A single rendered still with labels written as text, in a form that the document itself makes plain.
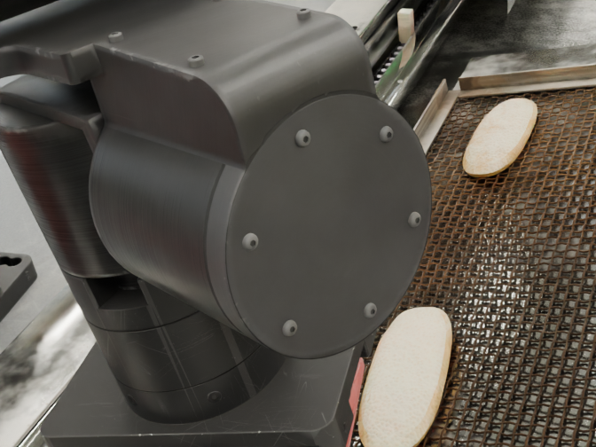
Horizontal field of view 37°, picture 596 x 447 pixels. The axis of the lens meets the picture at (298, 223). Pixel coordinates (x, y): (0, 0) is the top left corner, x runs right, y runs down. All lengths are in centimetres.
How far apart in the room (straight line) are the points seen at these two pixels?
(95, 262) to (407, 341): 21
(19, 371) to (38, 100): 32
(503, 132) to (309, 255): 42
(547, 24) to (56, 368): 64
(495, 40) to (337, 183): 77
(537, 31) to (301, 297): 80
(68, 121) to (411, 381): 23
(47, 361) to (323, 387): 29
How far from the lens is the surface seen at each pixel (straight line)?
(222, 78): 17
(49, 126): 23
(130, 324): 26
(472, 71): 73
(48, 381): 53
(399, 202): 20
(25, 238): 74
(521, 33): 96
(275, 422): 27
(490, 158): 57
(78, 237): 25
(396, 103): 75
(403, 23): 90
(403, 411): 40
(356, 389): 32
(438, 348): 43
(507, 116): 61
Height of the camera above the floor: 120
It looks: 34 degrees down
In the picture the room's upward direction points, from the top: 8 degrees counter-clockwise
